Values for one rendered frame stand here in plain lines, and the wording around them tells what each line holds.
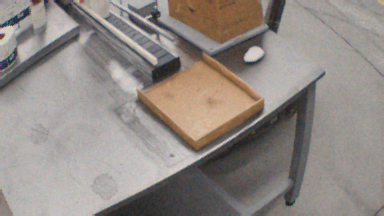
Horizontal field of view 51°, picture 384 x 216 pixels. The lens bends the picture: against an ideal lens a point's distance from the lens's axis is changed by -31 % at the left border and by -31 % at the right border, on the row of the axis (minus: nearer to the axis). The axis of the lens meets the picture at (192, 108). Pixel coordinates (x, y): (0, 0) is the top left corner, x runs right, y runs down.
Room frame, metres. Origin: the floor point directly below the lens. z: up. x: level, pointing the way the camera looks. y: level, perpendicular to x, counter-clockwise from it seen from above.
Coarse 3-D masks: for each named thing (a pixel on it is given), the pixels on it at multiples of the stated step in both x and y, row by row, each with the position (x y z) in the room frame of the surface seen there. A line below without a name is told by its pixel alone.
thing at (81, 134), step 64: (128, 0) 2.02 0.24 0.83; (64, 64) 1.59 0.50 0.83; (128, 64) 1.50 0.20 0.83; (192, 64) 1.45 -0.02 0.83; (256, 64) 1.42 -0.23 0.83; (0, 128) 1.25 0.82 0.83; (64, 128) 1.21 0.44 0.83; (128, 128) 1.19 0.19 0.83; (64, 192) 0.91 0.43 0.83; (128, 192) 0.92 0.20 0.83
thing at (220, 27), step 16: (176, 0) 1.71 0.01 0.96; (192, 0) 1.63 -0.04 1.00; (208, 0) 1.55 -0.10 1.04; (224, 0) 1.55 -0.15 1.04; (240, 0) 1.59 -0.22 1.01; (256, 0) 1.64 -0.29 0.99; (176, 16) 1.72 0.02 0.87; (192, 16) 1.64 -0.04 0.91; (208, 16) 1.56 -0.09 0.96; (224, 16) 1.54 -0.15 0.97; (240, 16) 1.59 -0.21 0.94; (256, 16) 1.64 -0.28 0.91; (208, 32) 1.57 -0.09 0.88; (224, 32) 1.54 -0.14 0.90; (240, 32) 1.58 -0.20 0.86
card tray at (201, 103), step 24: (192, 72) 1.40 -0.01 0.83; (216, 72) 1.39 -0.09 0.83; (144, 96) 1.28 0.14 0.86; (168, 96) 1.30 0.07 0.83; (192, 96) 1.29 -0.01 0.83; (216, 96) 1.28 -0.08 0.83; (240, 96) 1.27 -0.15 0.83; (168, 120) 1.18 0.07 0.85; (192, 120) 1.19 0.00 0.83; (216, 120) 1.18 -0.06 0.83; (240, 120) 1.16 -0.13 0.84; (192, 144) 1.08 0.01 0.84
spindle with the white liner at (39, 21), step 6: (30, 0) 1.87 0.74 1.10; (36, 0) 1.86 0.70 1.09; (42, 0) 1.88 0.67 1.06; (30, 6) 1.86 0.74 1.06; (36, 6) 1.85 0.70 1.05; (42, 6) 1.87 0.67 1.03; (36, 12) 1.85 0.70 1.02; (42, 12) 1.87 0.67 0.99; (36, 18) 1.85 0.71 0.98; (42, 18) 1.86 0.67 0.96; (36, 24) 1.85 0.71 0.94; (42, 24) 1.86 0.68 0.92; (36, 30) 1.85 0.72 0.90; (42, 30) 1.86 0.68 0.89
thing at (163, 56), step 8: (80, 8) 1.98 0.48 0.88; (112, 16) 1.81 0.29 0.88; (112, 24) 1.74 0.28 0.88; (120, 24) 1.72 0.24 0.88; (128, 24) 1.71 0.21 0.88; (112, 32) 1.67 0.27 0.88; (128, 32) 1.64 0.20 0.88; (136, 32) 1.63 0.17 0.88; (120, 40) 1.60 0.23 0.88; (136, 40) 1.57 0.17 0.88; (144, 40) 1.56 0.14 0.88; (152, 40) 1.55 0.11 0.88; (144, 48) 1.51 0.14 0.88; (152, 48) 1.50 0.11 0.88; (160, 48) 1.50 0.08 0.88; (160, 56) 1.45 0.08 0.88; (168, 56) 1.44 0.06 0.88; (152, 64) 1.41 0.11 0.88; (160, 64) 1.41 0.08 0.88
